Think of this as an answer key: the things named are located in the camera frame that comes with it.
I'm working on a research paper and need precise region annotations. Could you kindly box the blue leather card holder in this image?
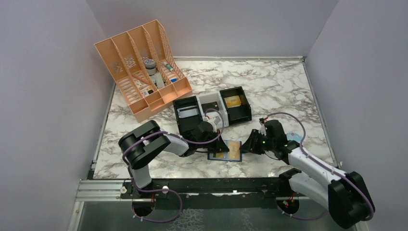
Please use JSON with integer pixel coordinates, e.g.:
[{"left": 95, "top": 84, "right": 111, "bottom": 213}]
[{"left": 207, "top": 140, "right": 242, "bottom": 162}]

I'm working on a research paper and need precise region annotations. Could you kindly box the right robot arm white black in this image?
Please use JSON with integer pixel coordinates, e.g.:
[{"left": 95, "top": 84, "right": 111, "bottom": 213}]
[{"left": 241, "top": 120, "right": 375, "bottom": 229}]

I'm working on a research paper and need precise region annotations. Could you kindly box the clear blue plastic case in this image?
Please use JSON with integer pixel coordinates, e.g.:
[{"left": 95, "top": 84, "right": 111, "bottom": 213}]
[{"left": 286, "top": 132, "right": 303, "bottom": 143}]

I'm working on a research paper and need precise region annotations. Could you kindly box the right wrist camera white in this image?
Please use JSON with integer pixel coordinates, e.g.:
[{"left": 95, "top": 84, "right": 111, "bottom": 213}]
[{"left": 258, "top": 118, "right": 267, "bottom": 136}]

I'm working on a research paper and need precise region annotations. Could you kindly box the gold credit card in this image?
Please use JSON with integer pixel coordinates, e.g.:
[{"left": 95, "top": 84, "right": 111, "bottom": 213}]
[{"left": 224, "top": 95, "right": 242, "bottom": 108}]

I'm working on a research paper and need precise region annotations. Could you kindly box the silver credit card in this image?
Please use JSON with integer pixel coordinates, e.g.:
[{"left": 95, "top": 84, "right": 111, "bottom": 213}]
[{"left": 177, "top": 106, "right": 198, "bottom": 119}]

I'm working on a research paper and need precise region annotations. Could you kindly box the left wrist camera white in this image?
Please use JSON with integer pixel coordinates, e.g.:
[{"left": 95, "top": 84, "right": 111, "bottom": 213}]
[{"left": 206, "top": 116, "right": 224, "bottom": 131}]

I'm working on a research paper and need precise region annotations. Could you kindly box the left black plastic bin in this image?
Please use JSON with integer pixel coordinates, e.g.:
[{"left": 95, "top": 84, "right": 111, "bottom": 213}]
[{"left": 173, "top": 96, "right": 203, "bottom": 136}]

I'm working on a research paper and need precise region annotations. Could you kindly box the orange plastic file organizer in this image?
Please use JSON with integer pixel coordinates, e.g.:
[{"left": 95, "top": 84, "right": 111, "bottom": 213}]
[{"left": 94, "top": 20, "right": 192, "bottom": 122}]

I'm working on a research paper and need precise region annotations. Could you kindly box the white plastic bin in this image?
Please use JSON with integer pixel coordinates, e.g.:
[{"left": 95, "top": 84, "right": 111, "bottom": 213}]
[{"left": 196, "top": 91, "right": 229, "bottom": 128}]

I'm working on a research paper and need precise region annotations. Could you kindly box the orange pencil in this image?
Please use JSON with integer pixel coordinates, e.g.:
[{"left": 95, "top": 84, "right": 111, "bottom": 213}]
[{"left": 132, "top": 74, "right": 151, "bottom": 85}]

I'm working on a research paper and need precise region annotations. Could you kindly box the grey round tape roll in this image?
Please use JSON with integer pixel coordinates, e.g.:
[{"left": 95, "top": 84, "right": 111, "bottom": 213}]
[{"left": 143, "top": 59, "right": 156, "bottom": 76}]

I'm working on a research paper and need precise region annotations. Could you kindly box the right black plastic bin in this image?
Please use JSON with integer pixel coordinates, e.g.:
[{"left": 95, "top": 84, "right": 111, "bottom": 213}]
[{"left": 219, "top": 87, "right": 252, "bottom": 126}]

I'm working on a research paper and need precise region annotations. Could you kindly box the black plastic bin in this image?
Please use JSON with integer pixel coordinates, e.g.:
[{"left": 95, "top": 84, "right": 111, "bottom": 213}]
[
  {"left": 173, "top": 96, "right": 203, "bottom": 136},
  {"left": 219, "top": 87, "right": 252, "bottom": 126}
]

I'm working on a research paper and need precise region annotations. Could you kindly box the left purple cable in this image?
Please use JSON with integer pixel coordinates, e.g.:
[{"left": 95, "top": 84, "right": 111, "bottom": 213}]
[{"left": 121, "top": 108, "right": 225, "bottom": 192}]

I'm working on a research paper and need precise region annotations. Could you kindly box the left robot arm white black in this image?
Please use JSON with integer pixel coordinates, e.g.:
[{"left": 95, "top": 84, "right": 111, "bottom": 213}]
[{"left": 118, "top": 120, "right": 229, "bottom": 190}]

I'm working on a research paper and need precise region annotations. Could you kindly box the black credit card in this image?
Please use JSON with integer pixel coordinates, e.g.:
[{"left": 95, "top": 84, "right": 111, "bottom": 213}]
[{"left": 201, "top": 102, "right": 219, "bottom": 112}]

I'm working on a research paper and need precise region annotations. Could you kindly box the green white marker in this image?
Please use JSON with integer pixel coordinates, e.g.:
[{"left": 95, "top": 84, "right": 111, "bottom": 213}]
[{"left": 163, "top": 62, "right": 174, "bottom": 72}]

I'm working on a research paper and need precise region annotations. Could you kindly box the black metal base rail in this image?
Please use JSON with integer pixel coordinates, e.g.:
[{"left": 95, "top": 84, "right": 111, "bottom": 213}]
[{"left": 120, "top": 177, "right": 298, "bottom": 210}]

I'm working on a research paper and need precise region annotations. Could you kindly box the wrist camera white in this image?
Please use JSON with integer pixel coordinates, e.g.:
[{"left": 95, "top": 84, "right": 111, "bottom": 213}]
[
  {"left": 258, "top": 118, "right": 267, "bottom": 136},
  {"left": 206, "top": 116, "right": 224, "bottom": 131}
]

